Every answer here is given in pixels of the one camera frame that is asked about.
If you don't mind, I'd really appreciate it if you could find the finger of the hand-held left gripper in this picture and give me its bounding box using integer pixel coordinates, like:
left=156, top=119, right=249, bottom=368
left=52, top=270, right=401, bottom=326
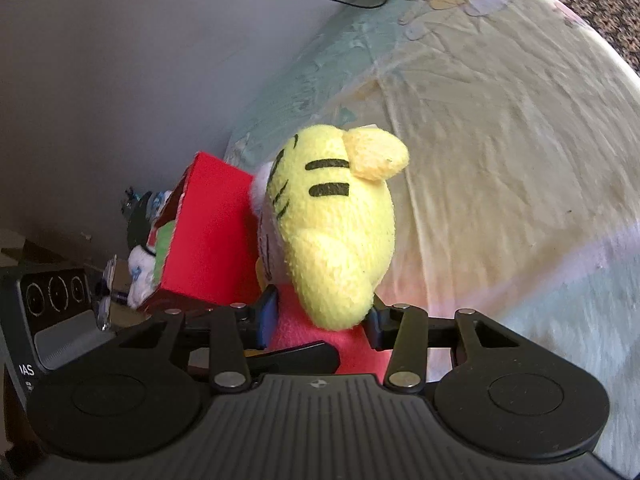
left=244, top=341, right=342, bottom=375

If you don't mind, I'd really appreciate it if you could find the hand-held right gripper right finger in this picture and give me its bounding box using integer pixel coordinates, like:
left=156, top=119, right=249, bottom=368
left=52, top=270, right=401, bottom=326
left=363, top=297, right=520, bottom=393

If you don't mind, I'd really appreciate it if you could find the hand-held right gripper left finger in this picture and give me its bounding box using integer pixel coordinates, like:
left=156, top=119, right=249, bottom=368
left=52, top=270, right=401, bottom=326
left=120, top=285, right=279, bottom=394

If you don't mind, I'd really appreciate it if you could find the red cardboard box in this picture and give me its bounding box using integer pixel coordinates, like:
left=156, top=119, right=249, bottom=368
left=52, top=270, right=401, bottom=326
left=137, top=151, right=266, bottom=316

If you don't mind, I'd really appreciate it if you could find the yellow tiger plush toy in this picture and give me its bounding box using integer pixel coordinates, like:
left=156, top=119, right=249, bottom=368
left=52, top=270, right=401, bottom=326
left=250, top=125, right=411, bottom=376

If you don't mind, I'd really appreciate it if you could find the small white plush toy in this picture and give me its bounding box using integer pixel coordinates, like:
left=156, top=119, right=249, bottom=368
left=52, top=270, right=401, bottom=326
left=126, top=245, right=161, bottom=310

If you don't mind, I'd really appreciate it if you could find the dark green bag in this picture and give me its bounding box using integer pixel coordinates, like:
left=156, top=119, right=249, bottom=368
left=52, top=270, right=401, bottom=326
left=122, top=187, right=176, bottom=251

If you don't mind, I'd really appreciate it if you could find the bear printed bed sheet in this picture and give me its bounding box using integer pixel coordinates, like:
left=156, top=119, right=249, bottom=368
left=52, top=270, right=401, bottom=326
left=222, top=0, right=640, bottom=478

